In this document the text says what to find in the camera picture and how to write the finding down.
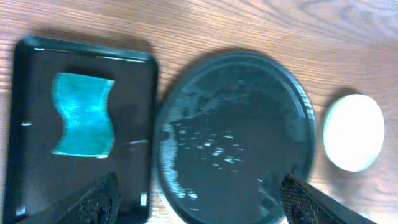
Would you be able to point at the pale green plate red streak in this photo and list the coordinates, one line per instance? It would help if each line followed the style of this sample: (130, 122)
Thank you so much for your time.
(353, 132)

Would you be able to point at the green and yellow sponge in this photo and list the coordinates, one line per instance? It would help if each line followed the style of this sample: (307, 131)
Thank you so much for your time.
(81, 101)

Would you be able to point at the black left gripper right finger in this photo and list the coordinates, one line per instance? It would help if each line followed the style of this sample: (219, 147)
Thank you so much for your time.
(304, 204)

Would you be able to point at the rectangular black tray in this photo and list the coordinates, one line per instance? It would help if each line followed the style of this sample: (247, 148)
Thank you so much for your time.
(35, 177)

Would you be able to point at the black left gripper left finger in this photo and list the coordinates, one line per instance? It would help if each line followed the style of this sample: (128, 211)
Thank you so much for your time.
(98, 202)

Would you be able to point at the round black tray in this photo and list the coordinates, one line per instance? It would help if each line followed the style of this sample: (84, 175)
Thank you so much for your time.
(230, 130)

